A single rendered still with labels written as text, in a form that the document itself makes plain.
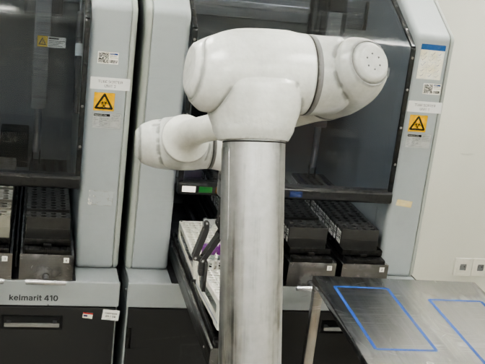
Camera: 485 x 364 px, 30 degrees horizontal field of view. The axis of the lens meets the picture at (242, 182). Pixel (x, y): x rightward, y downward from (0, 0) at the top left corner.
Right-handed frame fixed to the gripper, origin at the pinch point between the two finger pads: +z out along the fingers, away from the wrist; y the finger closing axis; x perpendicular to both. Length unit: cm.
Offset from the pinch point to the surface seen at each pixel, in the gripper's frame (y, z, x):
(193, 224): -1.6, 0.5, 40.5
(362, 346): 26.6, 5.0, -22.4
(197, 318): -6.7, 7.4, -4.5
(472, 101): 130, -20, 150
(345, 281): 34.4, 5.0, 13.8
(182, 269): -6.5, 6.5, 22.6
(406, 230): 60, -1, 38
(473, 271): 145, 55, 149
